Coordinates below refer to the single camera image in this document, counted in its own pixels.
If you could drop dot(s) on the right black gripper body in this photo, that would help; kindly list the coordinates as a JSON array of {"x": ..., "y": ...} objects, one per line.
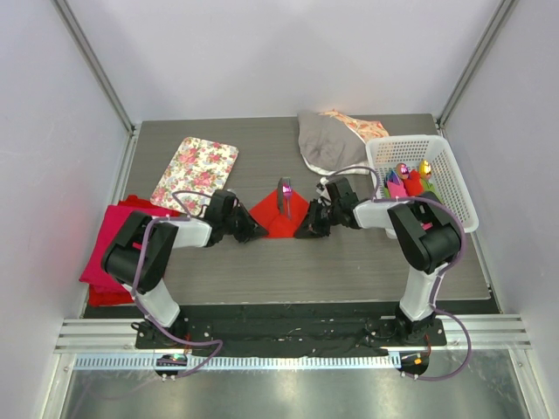
[{"x": 322, "y": 210}]

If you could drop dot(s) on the grey cloth bag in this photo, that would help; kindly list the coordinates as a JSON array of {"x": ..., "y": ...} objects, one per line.
[{"x": 327, "y": 145}]

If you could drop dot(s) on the red folded cloth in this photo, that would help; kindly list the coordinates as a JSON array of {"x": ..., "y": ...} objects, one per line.
[{"x": 103, "y": 290}]

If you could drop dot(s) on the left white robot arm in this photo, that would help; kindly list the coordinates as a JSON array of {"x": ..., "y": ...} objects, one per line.
[{"x": 139, "y": 254}]

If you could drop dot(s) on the gold iridescent spoon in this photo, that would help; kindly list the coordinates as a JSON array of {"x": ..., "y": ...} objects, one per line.
[{"x": 425, "y": 170}]

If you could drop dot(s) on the floral rectangular tray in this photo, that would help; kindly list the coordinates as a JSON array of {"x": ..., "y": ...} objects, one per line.
[{"x": 196, "y": 170}]

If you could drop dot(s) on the white perforated plastic basket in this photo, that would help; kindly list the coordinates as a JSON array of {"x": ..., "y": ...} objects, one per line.
[{"x": 384, "y": 154}]

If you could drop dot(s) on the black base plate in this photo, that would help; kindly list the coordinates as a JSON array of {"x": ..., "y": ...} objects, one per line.
[{"x": 291, "y": 331}]

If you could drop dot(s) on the red paper napkin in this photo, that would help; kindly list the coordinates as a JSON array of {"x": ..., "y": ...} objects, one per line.
[{"x": 278, "y": 225}]

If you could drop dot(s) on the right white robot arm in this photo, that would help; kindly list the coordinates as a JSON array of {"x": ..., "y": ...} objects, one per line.
[{"x": 429, "y": 235}]

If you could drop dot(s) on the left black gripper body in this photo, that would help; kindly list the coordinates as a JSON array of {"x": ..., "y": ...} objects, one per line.
[{"x": 238, "y": 223}]

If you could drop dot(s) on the purple iridescent spoon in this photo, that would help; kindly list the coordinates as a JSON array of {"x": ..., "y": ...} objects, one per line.
[{"x": 402, "y": 171}]

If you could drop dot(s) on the orange floral cloth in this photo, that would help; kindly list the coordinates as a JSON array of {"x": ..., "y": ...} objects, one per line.
[{"x": 366, "y": 130}]

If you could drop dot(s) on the pink napkin roll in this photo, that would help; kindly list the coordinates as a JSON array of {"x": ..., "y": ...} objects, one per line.
[{"x": 394, "y": 186}]

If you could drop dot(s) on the white slotted cable duct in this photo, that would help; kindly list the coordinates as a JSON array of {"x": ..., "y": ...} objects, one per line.
[{"x": 176, "y": 362}]

